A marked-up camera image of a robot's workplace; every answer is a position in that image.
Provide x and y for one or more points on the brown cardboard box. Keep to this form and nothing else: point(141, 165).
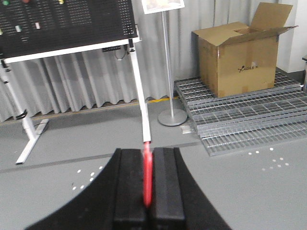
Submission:
point(236, 58)

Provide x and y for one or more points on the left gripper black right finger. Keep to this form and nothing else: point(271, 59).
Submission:
point(178, 202)

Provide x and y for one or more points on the silver sign stand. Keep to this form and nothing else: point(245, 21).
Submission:
point(171, 117)

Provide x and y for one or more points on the black pegboard table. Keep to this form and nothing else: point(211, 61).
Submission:
point(32, 29)

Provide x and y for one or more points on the metal grating stack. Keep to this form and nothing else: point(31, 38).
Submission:
point(246, 120)

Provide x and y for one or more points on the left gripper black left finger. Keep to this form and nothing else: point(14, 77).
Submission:
point(112, 201)

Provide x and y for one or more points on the red plastic spoon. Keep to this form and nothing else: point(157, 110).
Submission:
point(147, 174)

